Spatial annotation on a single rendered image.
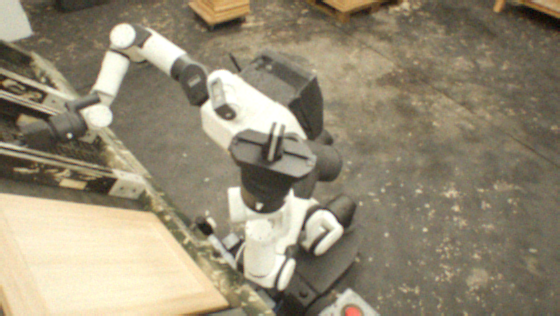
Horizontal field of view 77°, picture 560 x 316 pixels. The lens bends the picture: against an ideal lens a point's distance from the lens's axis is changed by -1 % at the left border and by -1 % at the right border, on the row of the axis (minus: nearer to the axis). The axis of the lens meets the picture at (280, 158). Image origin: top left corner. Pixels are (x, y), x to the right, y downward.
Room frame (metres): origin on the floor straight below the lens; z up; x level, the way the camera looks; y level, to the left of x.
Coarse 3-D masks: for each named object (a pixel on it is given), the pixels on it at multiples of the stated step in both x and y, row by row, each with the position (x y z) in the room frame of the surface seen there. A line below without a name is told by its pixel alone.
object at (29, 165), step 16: (0, 144) 0.65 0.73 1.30; (0, 160) 0.61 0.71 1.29; (16, 160) 0.63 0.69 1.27; (32, 160) 0.65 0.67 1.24; (48, 160) 0.68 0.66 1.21; (64, 160) 0.72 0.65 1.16; (0, 176) 0.59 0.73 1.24; (16, 176) 0.61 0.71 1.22; (32, 176) 0.63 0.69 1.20; (48, 176) 0.65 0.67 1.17; (64, 176) 0.68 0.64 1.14; (80, 176) 0.70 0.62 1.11; (96, 176) 0.73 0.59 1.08; (112, 176) 0.76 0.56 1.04; (128, 176) 0.81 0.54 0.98; (112, 192) 0.74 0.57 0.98; (128, 192) 0.77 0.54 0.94
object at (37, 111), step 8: (0, 96) 0.95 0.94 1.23; (8, 96) 0.99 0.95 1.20; (16, 96) 1.02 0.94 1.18; (0, 104) 0.94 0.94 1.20; (8, 104) 0.95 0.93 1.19; (16, 104) 0.97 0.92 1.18; (24, 104) 0.98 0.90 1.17; (32, 104) 1.03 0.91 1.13; (40, 104) 1.05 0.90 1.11; (0, 112) 0.93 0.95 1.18; (8, 112) 0.94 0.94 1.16; (16, 112) 0.96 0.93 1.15; (24, 112) 0.97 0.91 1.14; (32, 112) 0.99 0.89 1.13; (40, 112) 1.00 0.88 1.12; (48, 112) 1.02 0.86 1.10; (56, 112) 1.06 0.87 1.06; (16, 120) 0.95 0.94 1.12; (48, 120) 1.01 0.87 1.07; (88, 136) 1.07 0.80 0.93
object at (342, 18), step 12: (312, 0) 4.38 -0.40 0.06; (324, 0) 4.17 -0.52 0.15; (336, 0) 4.01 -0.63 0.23; (348, 0) 3.92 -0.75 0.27; (360, 0) 4.02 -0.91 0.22; (372, 0) 4.12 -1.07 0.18; (384, 0) 4.26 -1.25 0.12; (396, 0) 4.43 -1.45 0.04; (324, 12) 4.18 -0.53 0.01; (336, 12) 4.01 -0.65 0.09; (348, 12) 3.94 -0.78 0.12; (372, 12) 4.16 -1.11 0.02
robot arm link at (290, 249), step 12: (300, 204) 0.49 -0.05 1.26; (300, 216) 0.48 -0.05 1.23; (300, 228) 0.47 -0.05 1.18; (288, 240) 0.43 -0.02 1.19; (240, 252) 0.41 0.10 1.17; (276, 252) 0.41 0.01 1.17; (288, 252) 0.41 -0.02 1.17; (288, 264) 0.38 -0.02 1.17; (276, 276) 0.36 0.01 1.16; (288, 276) 0.37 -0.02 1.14; (276, 288) 0.34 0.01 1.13
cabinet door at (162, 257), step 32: (0, 224) 0.41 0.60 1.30; (32, 224) 0.44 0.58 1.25; (64, 224) 0.48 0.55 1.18; (96, 224) 0.53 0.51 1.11; (128, 224) 0.59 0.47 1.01; (160, 224) 0.66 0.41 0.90; (0, 256) 0.32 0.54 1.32; (32, 256) 0.35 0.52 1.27; (64, 256) 0.38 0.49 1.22; (96, 256) 0.41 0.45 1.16; (128, 256) 0.45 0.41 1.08; (160, 256) 0.50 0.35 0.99; (0, 288) 0.25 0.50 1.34; (32, 288) 0.27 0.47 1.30; (64, 288) 0.29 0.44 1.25; (96, 288) 0.31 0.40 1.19; (128, 288) 0.34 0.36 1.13; (160, 288) 0.37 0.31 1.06; (192, 288) 0.41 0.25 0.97
